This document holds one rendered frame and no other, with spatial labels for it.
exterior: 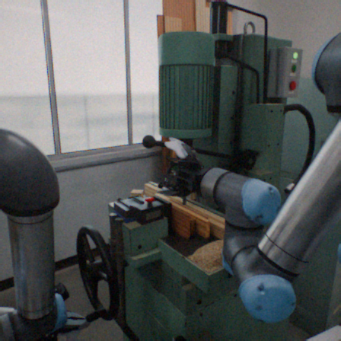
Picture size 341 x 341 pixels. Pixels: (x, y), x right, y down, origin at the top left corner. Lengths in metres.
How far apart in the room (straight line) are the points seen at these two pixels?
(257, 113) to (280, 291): 0.65
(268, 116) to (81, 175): 1.63
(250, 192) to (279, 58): 0.63
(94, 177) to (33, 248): 1.81
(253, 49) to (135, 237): 0.69
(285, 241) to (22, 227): 0.41
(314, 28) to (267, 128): 2.39
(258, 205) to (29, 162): 0.37
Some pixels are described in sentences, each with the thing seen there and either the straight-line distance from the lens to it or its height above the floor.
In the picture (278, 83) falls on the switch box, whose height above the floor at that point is 1.37.
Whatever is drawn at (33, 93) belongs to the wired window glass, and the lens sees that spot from 2.22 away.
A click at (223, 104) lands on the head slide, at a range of 1.00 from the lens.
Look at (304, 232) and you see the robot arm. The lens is 0.46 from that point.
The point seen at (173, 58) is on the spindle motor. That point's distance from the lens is 0.91.
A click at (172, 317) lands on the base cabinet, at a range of 1.02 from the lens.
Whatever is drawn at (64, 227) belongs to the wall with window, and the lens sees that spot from 2.39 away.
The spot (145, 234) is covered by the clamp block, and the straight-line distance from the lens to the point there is 0.90.
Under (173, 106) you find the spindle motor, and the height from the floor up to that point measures 1.30.
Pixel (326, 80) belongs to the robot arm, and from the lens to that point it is 0.61.
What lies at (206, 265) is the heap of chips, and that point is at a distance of 0.80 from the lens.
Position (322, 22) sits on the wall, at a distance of 3.30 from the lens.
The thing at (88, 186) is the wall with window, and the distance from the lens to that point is 2.36.
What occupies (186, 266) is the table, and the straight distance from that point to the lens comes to 0.85.
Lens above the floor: 1.34
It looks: 15 degrees down
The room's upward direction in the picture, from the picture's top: straight up
